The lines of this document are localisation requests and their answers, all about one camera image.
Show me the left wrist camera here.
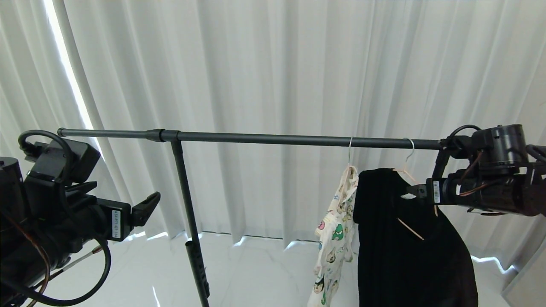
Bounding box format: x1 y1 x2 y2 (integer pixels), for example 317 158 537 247
25 139 102 197

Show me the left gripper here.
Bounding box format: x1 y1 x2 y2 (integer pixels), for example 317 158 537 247
55 191 162 257

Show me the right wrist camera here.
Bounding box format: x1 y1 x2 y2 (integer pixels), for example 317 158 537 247
432 136 474 180

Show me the cream printed garment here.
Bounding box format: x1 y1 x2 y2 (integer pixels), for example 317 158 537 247
307 165 360 307

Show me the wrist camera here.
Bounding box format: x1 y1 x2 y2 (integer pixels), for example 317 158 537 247
25 139 102 197
432 136 474 180

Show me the white curtain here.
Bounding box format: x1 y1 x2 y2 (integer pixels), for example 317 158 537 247
0 0 546 273

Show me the black garment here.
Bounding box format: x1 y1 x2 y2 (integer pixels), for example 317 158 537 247
353 168 479 307

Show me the black clothes rack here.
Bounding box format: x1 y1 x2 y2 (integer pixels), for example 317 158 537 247
57 127 450 307

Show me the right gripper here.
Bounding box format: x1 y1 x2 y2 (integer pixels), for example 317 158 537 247
426 176 526 214

